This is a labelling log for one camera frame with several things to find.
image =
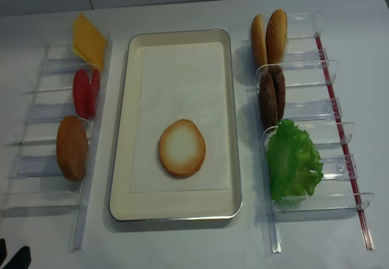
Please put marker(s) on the bun half rack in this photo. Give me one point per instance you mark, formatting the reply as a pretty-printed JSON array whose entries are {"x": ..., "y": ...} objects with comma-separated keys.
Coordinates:
[
  {"x": 258, "y": 40},
  {"x": 276, "y": 36}
]

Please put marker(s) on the clear acrylic left rack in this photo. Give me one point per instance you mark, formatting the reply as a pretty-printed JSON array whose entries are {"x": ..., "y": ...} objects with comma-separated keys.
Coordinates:
[{"x": 31, "y": 112}]

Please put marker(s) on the yellow cheese slices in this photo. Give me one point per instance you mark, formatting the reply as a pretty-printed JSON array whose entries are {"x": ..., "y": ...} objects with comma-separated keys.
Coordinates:
[{"x": 88, "y": 43}]

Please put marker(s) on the brown bun in left rack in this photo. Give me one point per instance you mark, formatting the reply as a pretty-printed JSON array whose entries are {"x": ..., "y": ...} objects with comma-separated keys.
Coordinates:
[{"x": 72, "y": 148}]

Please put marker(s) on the brown meat patty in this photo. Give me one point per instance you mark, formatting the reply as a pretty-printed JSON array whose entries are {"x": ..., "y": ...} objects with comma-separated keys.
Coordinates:
[
  {"x": 280, "y": 89},
  {"x": 268, "y": 101}
]

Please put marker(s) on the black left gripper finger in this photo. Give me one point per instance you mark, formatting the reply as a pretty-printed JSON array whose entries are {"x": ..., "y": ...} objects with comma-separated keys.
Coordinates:
[{"x": 3, "y": 248}]

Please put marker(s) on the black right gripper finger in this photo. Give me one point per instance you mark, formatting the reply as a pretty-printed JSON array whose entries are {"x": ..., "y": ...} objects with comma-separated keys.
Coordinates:
[{"x": 21, "y": 260}]

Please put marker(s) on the green lettuce in rack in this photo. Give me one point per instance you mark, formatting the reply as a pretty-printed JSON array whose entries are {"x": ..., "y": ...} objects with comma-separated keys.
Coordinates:
[{"x": 294, "y": 163}]

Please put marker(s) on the right red tomato slice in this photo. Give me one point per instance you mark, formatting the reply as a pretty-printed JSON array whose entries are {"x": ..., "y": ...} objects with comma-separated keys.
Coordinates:
[{"x": 94, "y": 92}]

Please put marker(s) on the clear acrylic rack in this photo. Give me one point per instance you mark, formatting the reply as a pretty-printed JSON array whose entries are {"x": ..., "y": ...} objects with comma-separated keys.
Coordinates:
[
  {"x": 31, "y": 112},
  {"x": 312, "y": 104}
]

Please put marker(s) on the white paper tray liner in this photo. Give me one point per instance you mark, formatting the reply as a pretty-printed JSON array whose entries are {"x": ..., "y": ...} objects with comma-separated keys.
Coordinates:
[{"x": 182, "y": 82}]

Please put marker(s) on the cream metal tray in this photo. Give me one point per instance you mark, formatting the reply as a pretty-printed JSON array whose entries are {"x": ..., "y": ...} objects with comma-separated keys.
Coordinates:
[{"x": 125, "y": 205}]

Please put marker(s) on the toasted bun bottom on tray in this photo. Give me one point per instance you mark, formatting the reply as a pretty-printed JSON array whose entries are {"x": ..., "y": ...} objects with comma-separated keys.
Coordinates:
[{"x": 182, "y": 149}]

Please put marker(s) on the clear acrylic right rack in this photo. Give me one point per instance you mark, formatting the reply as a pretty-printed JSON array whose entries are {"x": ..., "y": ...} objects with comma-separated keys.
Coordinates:
[{"x": 312, "y": 104}]

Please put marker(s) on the red tomato slice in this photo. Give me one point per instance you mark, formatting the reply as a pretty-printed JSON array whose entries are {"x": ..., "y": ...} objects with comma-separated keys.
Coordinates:
[
  {"x": 81, "y": 91},
  {"x": 94, "y": 92}
]

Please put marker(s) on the left bun half right rack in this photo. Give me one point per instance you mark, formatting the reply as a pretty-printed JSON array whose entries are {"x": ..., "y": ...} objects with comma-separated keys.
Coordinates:
[{"x": 258, "y": 40}]

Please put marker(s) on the left red tomato slice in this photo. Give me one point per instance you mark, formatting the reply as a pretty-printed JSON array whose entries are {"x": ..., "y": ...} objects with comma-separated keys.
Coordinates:
[{"x": 81, "y": 91}]

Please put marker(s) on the front brown meat patty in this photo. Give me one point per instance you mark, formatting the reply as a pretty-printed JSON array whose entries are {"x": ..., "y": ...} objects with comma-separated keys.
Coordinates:
[{"x": 268, "y": 101}]

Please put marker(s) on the rear brown meat patty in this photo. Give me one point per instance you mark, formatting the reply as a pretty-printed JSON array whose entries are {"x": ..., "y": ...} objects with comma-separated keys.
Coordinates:
[{"x": 280, "y": 89}]

